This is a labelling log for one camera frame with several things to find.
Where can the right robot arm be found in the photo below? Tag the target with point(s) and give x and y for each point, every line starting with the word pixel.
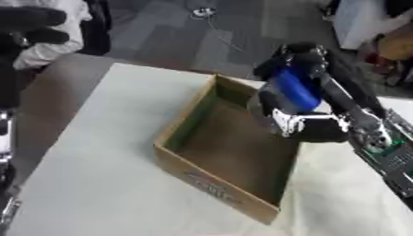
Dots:
pixel 395 159

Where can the brown bag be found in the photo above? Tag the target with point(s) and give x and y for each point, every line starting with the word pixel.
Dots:
pixel 397 46

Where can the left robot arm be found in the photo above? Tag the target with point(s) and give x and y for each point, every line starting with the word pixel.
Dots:
pixel 4 138

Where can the tan cardboard box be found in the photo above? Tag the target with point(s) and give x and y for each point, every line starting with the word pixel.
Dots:
pixel 236 153

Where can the white cabinet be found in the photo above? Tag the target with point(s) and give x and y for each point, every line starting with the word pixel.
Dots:
pixel 357 21

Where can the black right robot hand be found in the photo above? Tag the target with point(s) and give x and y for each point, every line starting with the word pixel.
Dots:
pixel 317 127

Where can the blue cylinder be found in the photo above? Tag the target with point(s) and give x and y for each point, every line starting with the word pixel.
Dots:
pixel 298 90

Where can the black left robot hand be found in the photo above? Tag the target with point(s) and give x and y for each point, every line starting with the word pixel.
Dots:
pixel 27 17

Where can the white power strip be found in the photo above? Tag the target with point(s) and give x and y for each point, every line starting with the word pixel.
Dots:
pixel 204 12

